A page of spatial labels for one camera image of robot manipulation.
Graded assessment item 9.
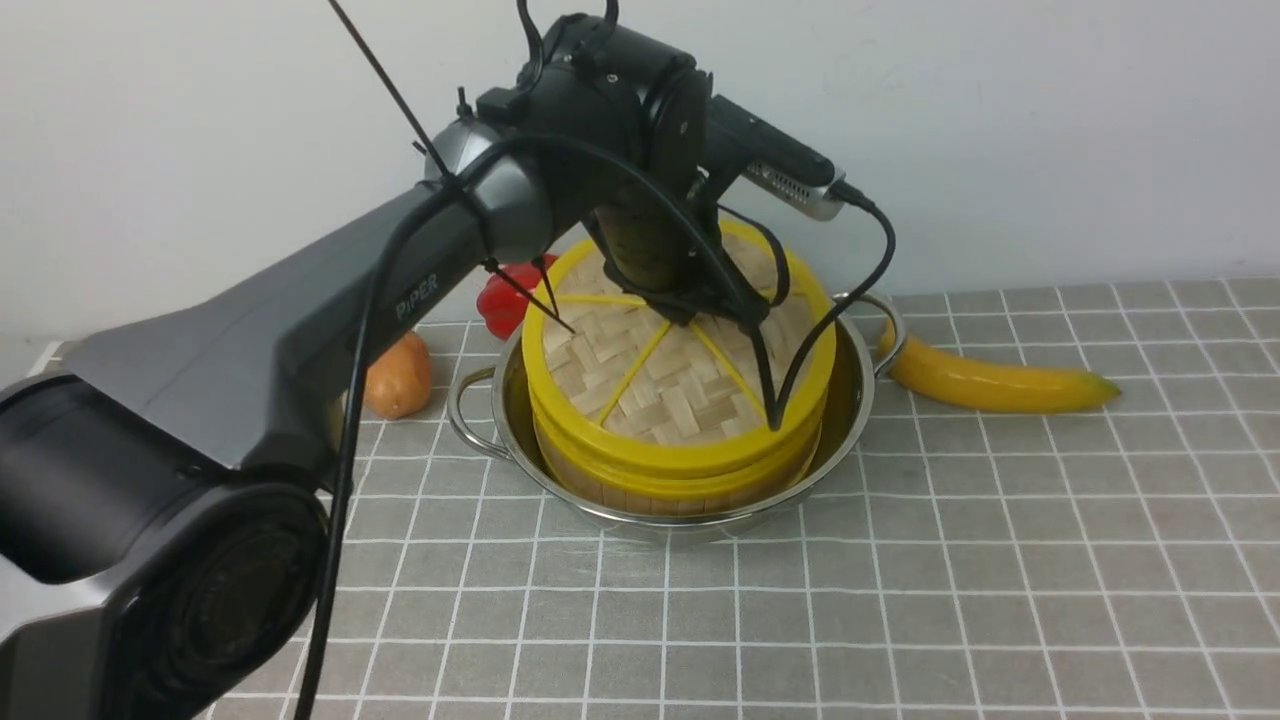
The yellow banana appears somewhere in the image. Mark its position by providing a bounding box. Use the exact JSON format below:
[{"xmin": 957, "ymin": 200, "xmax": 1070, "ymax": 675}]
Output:
[{"xmin": 890, "ymin": 334, "xmax": 1123, "ymax": 415}]

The yellow bamboo steamer lid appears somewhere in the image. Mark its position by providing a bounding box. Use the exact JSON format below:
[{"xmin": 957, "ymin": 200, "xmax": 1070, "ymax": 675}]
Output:
[{"xmin": 522, "ymin": 240, "xmax": 837, "ymax": 471}]

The grey checkered table cloth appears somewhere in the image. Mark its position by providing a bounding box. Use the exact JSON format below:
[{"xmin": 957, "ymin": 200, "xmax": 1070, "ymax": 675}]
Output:
[{"xmin": 314, "ymin": 278, "xmax": 1279, "ymax": 719}]

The stainless steel pot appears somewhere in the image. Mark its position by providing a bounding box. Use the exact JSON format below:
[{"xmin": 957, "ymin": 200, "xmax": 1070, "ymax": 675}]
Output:
[{"xmin": 445, "ymin": 316, "xmax": 904, "ymax": 547}]

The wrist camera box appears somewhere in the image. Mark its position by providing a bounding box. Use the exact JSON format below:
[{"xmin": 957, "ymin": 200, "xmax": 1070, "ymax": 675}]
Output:
[{"xmin": 700, "ymin": 95, "xmax": 845, "ymax": 222}]

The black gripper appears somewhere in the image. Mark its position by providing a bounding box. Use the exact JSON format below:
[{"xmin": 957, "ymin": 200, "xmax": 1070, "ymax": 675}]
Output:
[{"xmin": 590, "ymin": 196, "xmax": 731, "ymax": 325}]

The brown potato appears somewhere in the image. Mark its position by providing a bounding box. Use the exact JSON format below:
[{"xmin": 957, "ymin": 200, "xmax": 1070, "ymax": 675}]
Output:
[{"xmin": 364, "ymin": 331, "xmax": 433, "ymax": 421}]

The red bell pepper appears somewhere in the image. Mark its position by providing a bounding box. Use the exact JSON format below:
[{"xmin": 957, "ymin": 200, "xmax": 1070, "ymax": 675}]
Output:
[{"xmin": 475, "ymin": 263, "xmax": 541, "ymax": 341}]

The yellow bamboo steamer basket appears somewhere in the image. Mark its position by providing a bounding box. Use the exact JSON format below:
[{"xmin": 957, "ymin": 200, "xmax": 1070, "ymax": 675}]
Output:
[{"xmin": 532, "ymin": 410, "xmax": 823, "ymax": 518}]

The black cable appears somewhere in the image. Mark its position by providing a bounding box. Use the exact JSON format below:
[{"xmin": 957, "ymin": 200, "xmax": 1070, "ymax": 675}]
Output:
[{"xmin": 292, "ymin": 129, "xmax": 899, "ymax": 720}]

